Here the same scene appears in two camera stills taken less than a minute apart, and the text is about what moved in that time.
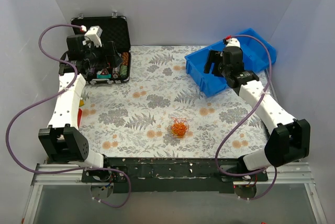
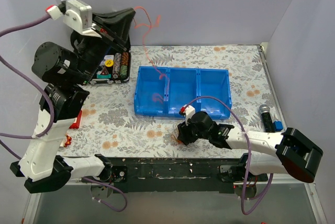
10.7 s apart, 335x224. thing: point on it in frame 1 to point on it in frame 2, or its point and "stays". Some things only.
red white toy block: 79,116 stays
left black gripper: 105,53 to 110,37
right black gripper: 216,65 to 183,135
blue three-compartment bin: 258,53 to 162,91
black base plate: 169,175 stays
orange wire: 179,127 to 178,141
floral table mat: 160,113 stays
